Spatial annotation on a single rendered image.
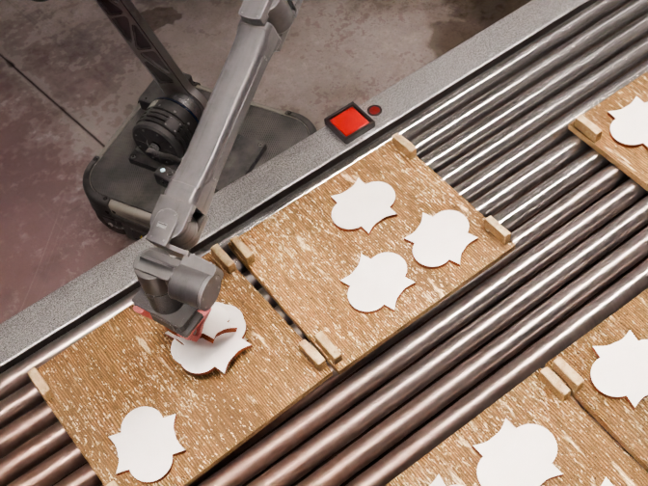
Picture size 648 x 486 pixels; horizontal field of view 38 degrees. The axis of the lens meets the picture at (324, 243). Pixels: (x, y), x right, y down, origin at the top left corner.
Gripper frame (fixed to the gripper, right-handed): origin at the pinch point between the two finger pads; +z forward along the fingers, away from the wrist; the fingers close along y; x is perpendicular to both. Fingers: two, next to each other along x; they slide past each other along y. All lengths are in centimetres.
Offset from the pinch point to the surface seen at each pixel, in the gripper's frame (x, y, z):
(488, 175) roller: -62, -26, 13
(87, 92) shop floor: -97, 146, 106
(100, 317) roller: 1.6, 20.9, 12.4
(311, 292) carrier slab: -21.4, -10.9, 11.1
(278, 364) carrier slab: -6.2, -13.8, 10.9
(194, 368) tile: 2.7, -2.9, 7.8
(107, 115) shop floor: -91, 132, 106
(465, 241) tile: -44, -30, 10
